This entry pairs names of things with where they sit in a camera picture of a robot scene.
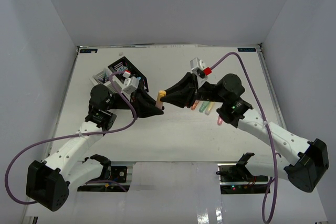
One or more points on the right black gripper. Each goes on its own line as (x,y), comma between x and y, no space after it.
(182,98)

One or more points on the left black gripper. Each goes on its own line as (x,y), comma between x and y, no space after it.
(144,104)

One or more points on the pink orange-tip highlighter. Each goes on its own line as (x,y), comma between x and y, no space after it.
(159,103)

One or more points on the blue gel pen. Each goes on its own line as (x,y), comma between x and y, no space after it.
(105,75)

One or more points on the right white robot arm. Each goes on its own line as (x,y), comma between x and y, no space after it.
(305,161)

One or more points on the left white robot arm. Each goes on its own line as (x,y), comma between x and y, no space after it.
(50,181)

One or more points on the orange highlighter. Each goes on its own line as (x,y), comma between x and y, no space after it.
(194,106)

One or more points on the green highlighter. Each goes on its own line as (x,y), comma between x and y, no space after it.
(203,106)

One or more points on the pale yellow highlighter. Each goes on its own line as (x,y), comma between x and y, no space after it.
(209,108)

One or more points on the black mesh pen holder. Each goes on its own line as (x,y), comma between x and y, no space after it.
(125,64)

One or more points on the white slotted pen holder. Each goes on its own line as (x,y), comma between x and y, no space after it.
(98,79)

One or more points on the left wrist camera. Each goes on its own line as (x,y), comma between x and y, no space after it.
(130,84)

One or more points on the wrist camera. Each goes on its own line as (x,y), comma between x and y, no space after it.
(130,84)
(199,68)

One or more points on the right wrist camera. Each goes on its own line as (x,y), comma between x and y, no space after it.
(199,68)

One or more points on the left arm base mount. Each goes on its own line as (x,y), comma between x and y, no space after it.
(117,181)

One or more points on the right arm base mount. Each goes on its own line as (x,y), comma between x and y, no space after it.
(239,182)

